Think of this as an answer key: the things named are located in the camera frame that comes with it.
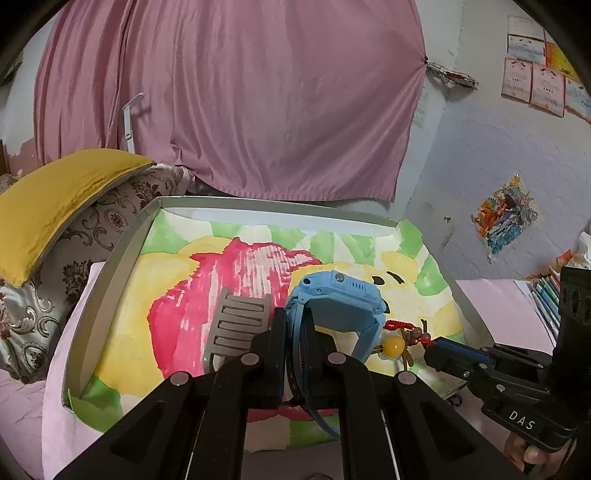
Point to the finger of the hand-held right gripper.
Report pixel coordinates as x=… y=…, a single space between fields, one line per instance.
x=455 y=367
x=457 y=348

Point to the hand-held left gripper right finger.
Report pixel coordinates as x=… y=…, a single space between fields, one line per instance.
x=323 y=369

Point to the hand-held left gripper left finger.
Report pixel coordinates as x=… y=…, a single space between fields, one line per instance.
x=276 y=360

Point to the blue smart watch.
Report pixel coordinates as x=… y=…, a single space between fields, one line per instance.
x=332 y=300

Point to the person's right hand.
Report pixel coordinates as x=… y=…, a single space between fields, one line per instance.
x=531 y=458

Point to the pink table cloth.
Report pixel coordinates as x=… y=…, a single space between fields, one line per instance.
x=489 y=304

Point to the stack of books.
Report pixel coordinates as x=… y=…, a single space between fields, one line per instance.
x=547 y=300

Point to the colourful painted paper lining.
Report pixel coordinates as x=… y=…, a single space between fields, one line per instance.
x=184 y=277

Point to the floral patterned pillow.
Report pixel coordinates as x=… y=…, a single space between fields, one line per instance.
x=92 y=230

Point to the pink curtain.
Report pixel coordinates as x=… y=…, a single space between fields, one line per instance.
x=254 y=92

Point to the yellow pillow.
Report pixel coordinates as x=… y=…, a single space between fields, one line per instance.
x=60 y=198

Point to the white desk lamp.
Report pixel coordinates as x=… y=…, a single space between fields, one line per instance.
x=128 y=124

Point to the colourful wall drawing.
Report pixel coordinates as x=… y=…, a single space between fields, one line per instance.
x=505 y=217

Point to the group of wall certificates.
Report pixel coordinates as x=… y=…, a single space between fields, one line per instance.
x=545 y=87

